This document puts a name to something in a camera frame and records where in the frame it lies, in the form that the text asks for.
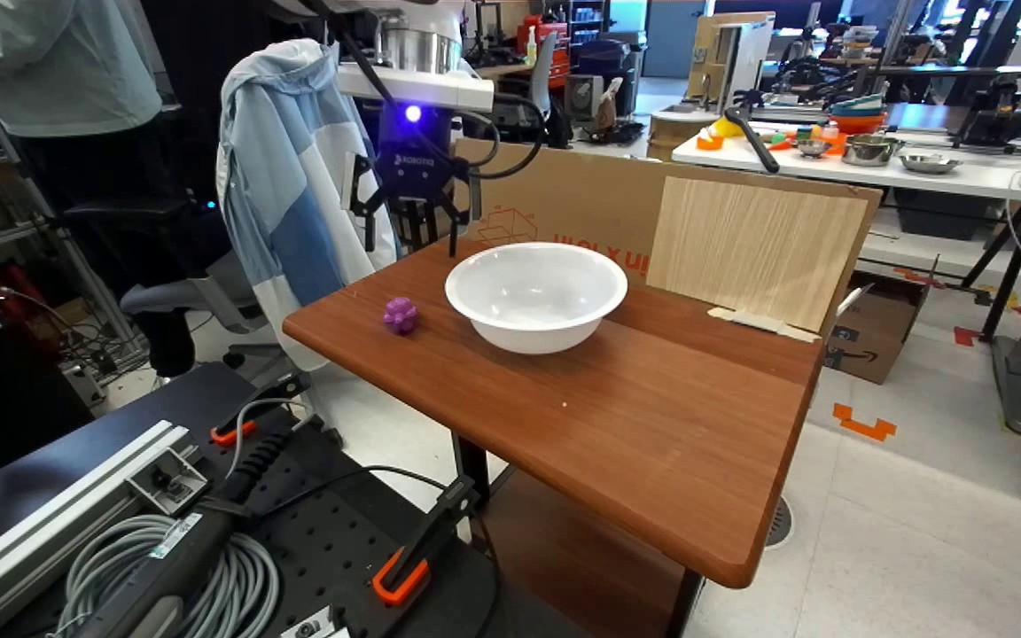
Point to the aluminium profile rail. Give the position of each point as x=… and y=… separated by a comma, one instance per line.
x=50, y=520

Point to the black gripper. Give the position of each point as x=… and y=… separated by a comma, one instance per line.
x=416, y=165

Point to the white plastic bowl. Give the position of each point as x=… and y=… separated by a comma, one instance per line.
x=536, y=296

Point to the yellow plastic object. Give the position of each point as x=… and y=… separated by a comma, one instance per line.
x=723, y=130

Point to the open cardboard box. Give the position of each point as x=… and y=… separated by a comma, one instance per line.
x=876, y=325

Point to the small metal bracket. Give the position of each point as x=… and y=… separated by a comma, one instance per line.
x=167, y=481

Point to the tall background cardboard box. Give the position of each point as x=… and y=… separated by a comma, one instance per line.
x=727, y=59

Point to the purple grape bunch toy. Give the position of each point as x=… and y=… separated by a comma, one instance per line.
x=403, y=316

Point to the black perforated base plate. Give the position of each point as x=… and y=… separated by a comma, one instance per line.
x=335, y=520

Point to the flat metal dish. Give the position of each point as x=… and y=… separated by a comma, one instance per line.
x=925, y=160

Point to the wooden lower table shelf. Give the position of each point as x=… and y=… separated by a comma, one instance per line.
x=582, y=556

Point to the wooden top desk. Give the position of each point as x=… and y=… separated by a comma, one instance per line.
x=468, y=474

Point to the light wooden panel board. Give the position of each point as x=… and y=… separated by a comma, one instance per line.
x=760, y=244

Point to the small metal bowl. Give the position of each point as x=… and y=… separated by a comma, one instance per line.
x=870, y=149

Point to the orange toy object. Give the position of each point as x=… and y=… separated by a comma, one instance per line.
x=832, y=140

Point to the brown cardboard box red print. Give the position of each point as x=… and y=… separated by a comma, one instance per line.
x=556, y=200

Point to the blue white checkered cloth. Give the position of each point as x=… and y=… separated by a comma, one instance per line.
x=293, y=189

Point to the person in light sweater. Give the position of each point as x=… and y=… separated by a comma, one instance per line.
x=71, y=74

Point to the white background work table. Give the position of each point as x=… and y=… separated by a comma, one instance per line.
x=887, y=176

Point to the grey office chair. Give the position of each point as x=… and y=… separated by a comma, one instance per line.
x=175, y=296

